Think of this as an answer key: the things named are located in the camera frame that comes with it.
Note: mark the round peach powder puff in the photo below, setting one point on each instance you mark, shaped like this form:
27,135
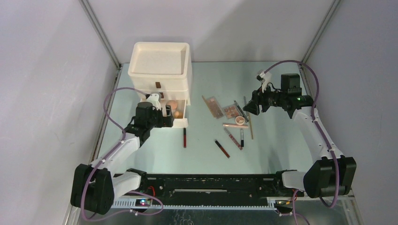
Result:
173,104

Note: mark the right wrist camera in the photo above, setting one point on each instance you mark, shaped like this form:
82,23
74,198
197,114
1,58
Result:
264,78

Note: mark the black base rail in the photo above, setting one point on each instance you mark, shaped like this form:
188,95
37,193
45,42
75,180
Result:
215,190

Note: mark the patterned silver eyeliner pen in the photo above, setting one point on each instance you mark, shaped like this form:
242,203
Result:
238,108

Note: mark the red lettered lip gloss tube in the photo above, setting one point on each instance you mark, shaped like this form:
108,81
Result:
233,139

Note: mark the pink concealer tube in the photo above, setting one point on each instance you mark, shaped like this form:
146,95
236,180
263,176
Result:
235,125

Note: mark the round cream compact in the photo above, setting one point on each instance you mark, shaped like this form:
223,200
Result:
240,120

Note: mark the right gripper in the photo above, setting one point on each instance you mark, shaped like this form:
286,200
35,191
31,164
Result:
259,99

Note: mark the aluminium frame rail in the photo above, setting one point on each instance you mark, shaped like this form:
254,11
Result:
93,19

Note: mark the clear mascara tube black cap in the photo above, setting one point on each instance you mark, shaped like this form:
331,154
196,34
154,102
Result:
242,141

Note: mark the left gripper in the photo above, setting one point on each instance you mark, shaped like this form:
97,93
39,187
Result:
164,121

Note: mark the long eyeshadow palette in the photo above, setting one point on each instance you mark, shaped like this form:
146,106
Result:
214,107

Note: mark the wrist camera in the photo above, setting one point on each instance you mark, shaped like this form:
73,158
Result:
264,78
154,99

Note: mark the small square blush palette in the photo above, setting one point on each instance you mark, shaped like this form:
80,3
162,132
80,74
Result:
231,111

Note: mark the white bottom drawer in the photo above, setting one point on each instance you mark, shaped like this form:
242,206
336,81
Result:
145,117

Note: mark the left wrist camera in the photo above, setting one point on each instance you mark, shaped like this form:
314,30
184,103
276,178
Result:
154,99

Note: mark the white drawer organizer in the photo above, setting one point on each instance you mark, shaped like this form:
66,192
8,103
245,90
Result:
163,67

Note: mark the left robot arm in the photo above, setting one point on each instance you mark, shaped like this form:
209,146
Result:
95,185

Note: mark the black patterned eyeliner pen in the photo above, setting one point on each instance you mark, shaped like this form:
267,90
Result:
242,112

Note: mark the dark red lip gloss tube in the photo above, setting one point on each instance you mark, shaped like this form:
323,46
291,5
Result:
222,149

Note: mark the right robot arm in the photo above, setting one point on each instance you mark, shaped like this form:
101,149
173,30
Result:
332,173

